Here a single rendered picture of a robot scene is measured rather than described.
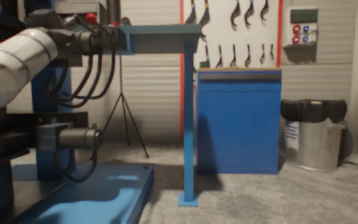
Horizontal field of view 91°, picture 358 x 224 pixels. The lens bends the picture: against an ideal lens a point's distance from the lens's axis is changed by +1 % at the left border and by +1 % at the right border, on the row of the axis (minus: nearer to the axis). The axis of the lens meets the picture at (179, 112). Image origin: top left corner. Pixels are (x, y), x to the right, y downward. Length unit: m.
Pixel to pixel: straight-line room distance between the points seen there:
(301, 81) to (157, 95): 2.19
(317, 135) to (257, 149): 0.57
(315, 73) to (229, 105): 1.99
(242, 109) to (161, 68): 1.58
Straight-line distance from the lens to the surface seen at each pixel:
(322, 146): 2.06
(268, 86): 1.70
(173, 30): 0.98
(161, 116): 2.78
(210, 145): 1.62
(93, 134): 0.95
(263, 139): 1.73
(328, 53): 3.50
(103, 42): 0.93
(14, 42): 0.57
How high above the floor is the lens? 0.69
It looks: 5 degrees down
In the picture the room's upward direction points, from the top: straight up
